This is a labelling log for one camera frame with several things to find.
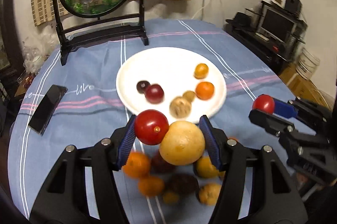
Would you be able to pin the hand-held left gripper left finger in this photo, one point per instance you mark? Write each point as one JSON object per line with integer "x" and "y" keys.
{"x": 126, "y": 145}

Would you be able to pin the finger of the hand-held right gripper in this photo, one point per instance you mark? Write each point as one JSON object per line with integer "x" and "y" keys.
{"x": 268, "y": 121}
{"x": 284, "y": 108}

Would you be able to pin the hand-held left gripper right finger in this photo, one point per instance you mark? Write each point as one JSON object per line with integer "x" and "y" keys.
{"x": 210, "y": 145}

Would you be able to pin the red tomato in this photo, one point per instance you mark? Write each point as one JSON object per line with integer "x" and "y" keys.
{"x": 151, "y": 127}
{"x": 263, "y": 104}

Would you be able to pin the pale yellow smooth fruit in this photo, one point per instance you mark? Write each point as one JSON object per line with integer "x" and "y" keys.
{"x": 181, "y": 143}

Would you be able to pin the brown-tan round fruit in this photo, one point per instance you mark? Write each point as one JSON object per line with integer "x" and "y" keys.
{"x": 179, "y": 107}

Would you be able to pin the large tan round fruit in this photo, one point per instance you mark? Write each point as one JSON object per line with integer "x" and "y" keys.
{"x": 209, "y": 193}

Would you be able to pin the small yellow fruit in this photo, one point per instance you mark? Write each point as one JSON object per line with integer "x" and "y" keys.
{"x": 189, "y": 95}

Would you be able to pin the small dark plum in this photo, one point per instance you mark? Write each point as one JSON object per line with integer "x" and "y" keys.
{"x": 142, "y": 87}

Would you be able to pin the green-orange mandarin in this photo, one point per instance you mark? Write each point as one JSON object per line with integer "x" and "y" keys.
{"x": 201, "y": 70}

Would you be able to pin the white plate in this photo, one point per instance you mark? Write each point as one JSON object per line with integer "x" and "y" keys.
{"x": 168, "y": 68}

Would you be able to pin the cardboard box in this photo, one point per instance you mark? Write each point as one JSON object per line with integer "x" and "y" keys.
{"x": 302, "y": 87}

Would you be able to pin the large red plum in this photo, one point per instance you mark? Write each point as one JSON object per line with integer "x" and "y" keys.
{"x": 162, "y": 163}

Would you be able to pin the white bucket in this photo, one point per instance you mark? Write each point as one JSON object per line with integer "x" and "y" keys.
{"x": 308, "y": 63}

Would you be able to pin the small yellow-green fruit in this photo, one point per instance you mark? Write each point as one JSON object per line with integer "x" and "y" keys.
{"x": 170, "y": 197}

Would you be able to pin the black desk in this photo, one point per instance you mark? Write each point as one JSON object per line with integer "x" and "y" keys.
{"x": 258, "y": 44}

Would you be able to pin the blue plaid tablecloth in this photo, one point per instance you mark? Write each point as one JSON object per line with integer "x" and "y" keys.
{"x": 92, "y": 76}

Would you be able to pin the computer monitor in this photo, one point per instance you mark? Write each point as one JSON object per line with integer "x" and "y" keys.
{"x": 279, "y": 25}

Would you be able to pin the black smartphone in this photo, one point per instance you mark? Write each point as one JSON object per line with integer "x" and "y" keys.
{"x": 47, "y": 108}

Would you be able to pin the black hat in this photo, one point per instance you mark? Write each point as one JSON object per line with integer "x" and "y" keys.
{"x": 241, "y": 19}

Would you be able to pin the black speaker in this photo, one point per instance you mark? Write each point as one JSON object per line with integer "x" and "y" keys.
{"x": 293, "y": 3}

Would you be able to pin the clear plastic bags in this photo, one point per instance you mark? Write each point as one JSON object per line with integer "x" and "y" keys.
{"x": 34, "y": 55}

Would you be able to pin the dark framed painting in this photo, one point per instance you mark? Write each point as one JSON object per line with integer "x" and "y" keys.
{"x": 9, "y": 29}

